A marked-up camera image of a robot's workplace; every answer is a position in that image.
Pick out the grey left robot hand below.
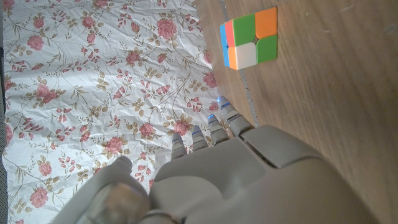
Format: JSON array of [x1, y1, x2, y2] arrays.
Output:
[[49, 96, 380, 224]]

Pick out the colourful Rubik's cube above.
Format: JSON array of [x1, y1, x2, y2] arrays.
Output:
[[219, 6, 279, 71]]

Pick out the floral backdrop cloth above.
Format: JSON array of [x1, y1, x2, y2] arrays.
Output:
[[0, 0, 231, 224]]

